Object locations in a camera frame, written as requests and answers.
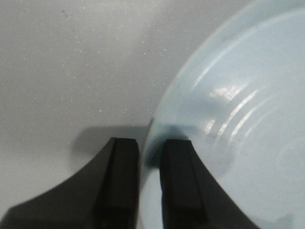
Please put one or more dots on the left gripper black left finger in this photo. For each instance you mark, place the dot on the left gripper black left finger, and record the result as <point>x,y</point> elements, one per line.
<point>101,195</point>

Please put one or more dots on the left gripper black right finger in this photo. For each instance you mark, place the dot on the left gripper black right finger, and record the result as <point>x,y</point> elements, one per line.
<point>191,197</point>

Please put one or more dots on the light blue round plate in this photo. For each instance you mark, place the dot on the light blue round plate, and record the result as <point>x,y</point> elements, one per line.
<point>240,100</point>

